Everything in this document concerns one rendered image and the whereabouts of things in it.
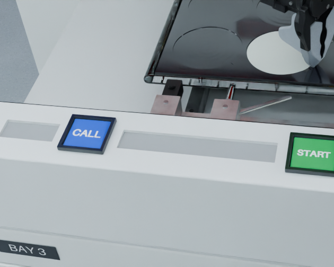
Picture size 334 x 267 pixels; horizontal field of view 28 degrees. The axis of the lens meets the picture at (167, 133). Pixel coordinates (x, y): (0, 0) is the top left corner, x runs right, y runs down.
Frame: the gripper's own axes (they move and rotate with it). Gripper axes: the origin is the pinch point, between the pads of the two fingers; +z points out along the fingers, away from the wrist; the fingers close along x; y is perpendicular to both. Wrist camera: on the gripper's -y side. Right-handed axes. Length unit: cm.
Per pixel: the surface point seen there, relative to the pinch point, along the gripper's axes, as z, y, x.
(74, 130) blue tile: -5.2, 11.8, 32.8
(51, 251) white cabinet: 13.4, 14.0, 40.1
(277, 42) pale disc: 1.3, 8.0, -1.4
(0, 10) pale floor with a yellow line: 91, 185, -47
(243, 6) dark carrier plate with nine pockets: 1.3, 17.8, -5.6
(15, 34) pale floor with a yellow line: 91, 166, -40
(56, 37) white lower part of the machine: 26, 68, -1
